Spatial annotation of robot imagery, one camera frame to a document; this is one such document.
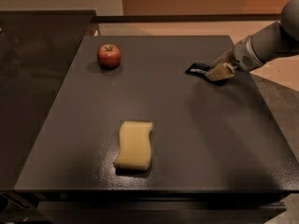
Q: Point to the red apple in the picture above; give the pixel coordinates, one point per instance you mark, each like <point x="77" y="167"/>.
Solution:
<point x="109" y="56"/>

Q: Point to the yellow sponge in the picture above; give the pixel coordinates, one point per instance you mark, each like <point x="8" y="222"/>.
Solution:
<point x="135" y="148"/>

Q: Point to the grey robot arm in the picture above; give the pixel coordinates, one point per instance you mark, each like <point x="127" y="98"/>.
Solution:
<point x="277" y="40"/>

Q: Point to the dark blue rxbar wrapper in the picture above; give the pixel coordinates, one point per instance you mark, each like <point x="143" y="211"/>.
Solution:
<point x="200" y="70"/>

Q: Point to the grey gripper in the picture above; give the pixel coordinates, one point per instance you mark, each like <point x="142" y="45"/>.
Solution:
<point x="243" y="57"/>

